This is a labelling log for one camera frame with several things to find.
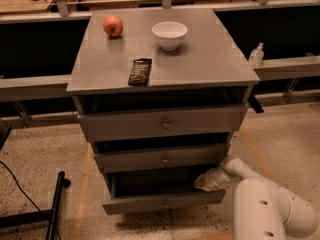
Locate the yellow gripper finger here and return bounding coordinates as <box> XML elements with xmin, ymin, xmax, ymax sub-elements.
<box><xmin>195</xmin><ymin>174</ymin><xmax>206</xmax><ymax>184</ymax></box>
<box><xmin>193</xmin><ymin>182</ymin><xmax>213</xmax><ymax>192</ymax></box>

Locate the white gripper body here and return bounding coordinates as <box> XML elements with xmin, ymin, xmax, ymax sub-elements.
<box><xmin>205</xmin><ymin>167</ymin><xmax>238</xmax><ymax>191</ymax></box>

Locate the grey bottom drawer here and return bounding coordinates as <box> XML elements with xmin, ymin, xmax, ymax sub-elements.
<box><xmin>104</xmin><ymin>165</ymin><xmax>225</xmax><ymax>215</ymax></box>

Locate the grey drawer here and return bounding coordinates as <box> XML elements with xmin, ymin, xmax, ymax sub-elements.
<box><xmin>79</xmin><ymin>104</ymin><xmax>247</xmax><ymax>142</ymax></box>
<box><xmin>94</xmin><ymin>143</ymin><xmax>230</xmax><ymax>173</ymax></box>
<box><xmin>104</xmin><ymin>165</ymin><xmax>225</xmax><ymax>215</ymax></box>

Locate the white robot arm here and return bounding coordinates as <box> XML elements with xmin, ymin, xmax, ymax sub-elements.
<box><xmin>193</xmin><ymin>155</ymin><xmax>318</xmax><ymax>240</ymax></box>

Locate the grey middle drawer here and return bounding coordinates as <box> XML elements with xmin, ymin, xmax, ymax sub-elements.
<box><xmin>94</xmin><ymin>143</ymin><xmax>230</xmax><ymax>173</ymax></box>

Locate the grey top drawer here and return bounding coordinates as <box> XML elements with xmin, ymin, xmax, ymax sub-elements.
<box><xmin>79</xmin><ymin>104</ymin><xmax>247</xmax><ymax>142</ymax></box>

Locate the grey wooden drawer cabinet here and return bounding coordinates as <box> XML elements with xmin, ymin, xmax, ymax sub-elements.
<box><xmin>65</xmin><ymin>7</ymin><xmax>260</xmax><ymax>198</ymax></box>

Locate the clear sanitizer bottle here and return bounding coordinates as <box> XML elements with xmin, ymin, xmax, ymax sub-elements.
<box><xmin>249</xmin><ymin>43</ymin><xmax>264</xmax><ymax>67</ymax></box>

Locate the white bowl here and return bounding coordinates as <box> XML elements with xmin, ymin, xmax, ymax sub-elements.
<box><xmin>152</xmin><ymin>21</ymin><xmax>188</xmax><ymax>51</ymax></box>

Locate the black metal stand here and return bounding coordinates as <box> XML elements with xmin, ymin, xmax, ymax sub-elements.
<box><xmin>0</xmin><ymin>171</ymin><xmax>71</xmax><ymax>240</ymax></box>

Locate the red apple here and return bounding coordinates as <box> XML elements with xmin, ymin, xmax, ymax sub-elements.
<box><xmin>103</xmin><ymin>15</ymin><xmax>123</xmax><ymax>38</ymax></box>

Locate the grey metal railing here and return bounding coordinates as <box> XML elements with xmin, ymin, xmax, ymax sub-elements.
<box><xmin>0</xmin><ymin>56</ymin><xmax>320</xmax><ymax>102</ymax></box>

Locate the black cable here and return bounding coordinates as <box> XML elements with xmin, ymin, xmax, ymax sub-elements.
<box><xmin>0</xmin><ymin>160</ymin><xmax>62</xmax><ymax>240</ymax></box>

